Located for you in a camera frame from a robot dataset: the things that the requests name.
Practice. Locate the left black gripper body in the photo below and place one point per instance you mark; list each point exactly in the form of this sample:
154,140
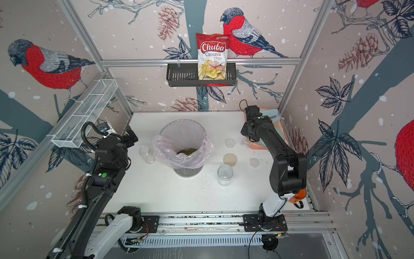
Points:
129,142

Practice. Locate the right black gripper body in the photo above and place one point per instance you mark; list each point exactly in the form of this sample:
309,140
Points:
245,132

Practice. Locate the short clear bean jar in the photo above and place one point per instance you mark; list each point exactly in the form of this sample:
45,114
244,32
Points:
146,154

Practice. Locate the clear jar lid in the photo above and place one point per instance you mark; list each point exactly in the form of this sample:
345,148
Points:
230,143
254,163

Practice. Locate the beige jar lid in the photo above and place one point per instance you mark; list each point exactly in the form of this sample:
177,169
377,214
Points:
230,160

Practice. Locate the beige lidded bean jar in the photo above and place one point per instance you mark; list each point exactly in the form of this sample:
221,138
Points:
225,174

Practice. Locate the tall clear bean jar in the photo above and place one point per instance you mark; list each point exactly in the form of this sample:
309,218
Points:
246,142

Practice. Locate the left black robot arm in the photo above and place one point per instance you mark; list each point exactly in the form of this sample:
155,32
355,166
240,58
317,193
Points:
102,181

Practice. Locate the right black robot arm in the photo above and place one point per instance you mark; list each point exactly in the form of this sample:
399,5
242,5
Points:
288,175

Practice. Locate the mung beans in bin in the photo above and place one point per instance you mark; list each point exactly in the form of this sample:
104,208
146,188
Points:
188,151

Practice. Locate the teal folded cloth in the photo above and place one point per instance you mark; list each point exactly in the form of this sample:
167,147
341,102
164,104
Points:
273,114

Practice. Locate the mesh waste bin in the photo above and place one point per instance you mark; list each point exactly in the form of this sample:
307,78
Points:
184,127

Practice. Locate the orange mug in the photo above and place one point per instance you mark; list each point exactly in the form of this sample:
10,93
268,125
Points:
297,199

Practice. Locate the red Chuba chips bag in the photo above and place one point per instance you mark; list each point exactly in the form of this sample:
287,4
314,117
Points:
212,53

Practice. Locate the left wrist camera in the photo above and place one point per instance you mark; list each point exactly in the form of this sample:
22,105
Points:
105,128

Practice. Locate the white wire mesh shelf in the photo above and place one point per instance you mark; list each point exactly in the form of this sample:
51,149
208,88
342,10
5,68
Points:
87,109

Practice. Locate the black wall basket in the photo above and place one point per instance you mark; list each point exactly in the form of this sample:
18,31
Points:
185,75

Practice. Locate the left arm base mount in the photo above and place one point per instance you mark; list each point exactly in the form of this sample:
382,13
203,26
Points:
144,224

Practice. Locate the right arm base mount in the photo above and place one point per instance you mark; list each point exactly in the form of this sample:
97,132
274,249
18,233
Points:
253,223

